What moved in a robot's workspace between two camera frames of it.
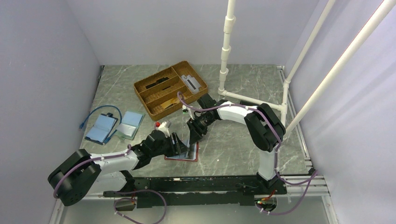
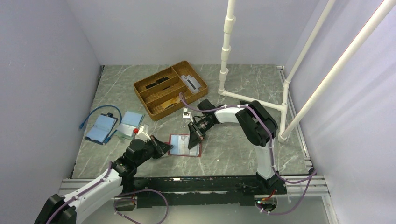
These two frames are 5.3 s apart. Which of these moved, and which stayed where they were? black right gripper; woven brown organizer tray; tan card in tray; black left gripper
Moved: black left gripper
Stayed: tan card in tray; woven brown organizer tray; black right gripper
